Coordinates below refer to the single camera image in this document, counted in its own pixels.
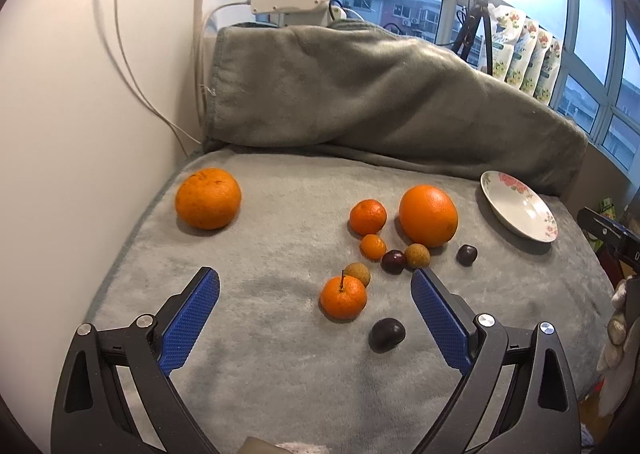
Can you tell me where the floral tissue pack one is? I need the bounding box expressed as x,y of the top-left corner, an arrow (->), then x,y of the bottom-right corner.
478,4 -> 526,81

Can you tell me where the right hand in white glove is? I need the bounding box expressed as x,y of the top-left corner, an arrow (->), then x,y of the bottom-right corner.
597,275 -> 634,417

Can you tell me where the floral tissue pack three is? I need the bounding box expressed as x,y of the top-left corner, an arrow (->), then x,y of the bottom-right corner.
520,29 -> 553,96

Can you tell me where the mandarin with stem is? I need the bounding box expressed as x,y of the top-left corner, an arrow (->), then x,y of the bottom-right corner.
319,272 -> 368,321

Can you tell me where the brown longan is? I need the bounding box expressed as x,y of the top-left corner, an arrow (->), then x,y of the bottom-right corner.
405,243 -> 431,270
344,263 -> 371,287

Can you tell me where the white cable on wall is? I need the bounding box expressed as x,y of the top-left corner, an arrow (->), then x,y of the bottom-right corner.
106,0 -> 252,146

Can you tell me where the large smooth orange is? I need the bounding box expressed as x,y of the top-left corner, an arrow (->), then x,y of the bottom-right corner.
398,185 -> 459,248

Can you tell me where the small kumquat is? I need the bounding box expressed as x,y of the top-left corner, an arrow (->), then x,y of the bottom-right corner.
359,234 -> 387,261

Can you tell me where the medium mandarin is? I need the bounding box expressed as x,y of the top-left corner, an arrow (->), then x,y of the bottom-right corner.
348,199 -> 387,235

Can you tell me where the floral white plate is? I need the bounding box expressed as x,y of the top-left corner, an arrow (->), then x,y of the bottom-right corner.
480,170 -> 559,244

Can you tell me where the grey fleece blanket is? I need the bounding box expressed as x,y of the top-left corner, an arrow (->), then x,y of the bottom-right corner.
89,23 -> 611,453

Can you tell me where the black tripod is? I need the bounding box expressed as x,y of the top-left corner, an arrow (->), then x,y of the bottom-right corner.
451,0 -> 494,75

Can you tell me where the floral tissue pack four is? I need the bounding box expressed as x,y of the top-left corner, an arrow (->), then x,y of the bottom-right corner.
534,36 -> 562,106

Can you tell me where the floral tissue pack two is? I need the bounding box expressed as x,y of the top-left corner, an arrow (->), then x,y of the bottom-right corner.
506,18 -> 539,88

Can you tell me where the dark plum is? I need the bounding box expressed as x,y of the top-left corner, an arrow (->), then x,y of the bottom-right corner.
368,318 -> 407,353
381,249 -> 407,275
456,244 -> 478,267

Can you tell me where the large rough orange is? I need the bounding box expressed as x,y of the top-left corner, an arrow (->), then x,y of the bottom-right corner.
175,168 -> 242,231

